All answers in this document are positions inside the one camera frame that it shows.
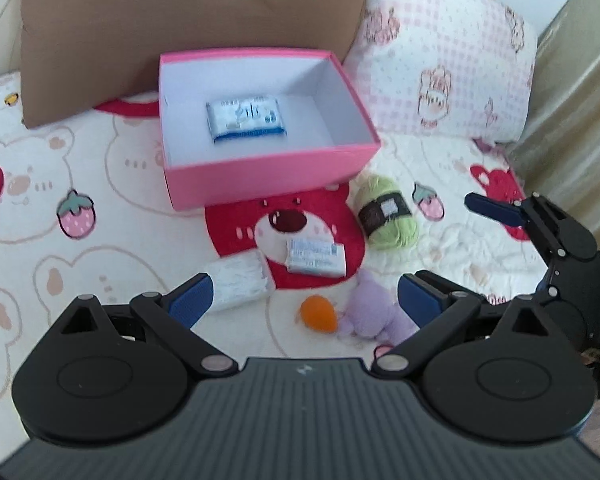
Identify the green yarn ball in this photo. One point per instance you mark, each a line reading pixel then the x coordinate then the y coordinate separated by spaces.
pixel 383 214

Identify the pink checkered pillow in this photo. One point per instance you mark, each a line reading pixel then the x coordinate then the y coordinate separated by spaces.
pixel 449 67

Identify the clear cotton pad pack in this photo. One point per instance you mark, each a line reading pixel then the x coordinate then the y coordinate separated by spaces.
pixel 239 279

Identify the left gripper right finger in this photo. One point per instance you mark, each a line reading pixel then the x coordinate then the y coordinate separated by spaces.
pixel 419 298

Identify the blue white tissue pack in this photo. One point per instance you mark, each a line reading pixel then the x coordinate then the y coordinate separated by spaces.
pixel 244 118

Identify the white soap bar pack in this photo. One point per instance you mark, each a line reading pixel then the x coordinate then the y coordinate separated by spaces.
pixel 316 257

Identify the bear print bed blanket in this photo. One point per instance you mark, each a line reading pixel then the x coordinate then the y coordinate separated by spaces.
pixel 84 210

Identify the purple plush toy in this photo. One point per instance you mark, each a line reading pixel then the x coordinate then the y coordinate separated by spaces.
pixel 372 316

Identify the pink cardboard box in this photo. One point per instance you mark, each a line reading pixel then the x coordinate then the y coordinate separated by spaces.
pixel 330 137

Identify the brown cloud pillow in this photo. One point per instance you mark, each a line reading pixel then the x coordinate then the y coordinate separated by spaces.
pixel 78 54

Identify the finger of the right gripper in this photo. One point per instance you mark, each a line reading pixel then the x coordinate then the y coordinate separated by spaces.
pixel 501 212

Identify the beige curtain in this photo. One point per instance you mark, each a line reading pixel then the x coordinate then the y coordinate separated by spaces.
pixel 558 155

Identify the orange makeup sponge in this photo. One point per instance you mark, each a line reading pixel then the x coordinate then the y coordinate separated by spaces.
pixel 318 314

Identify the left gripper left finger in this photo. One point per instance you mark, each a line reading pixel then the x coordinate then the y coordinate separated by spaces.
pixel 188 302

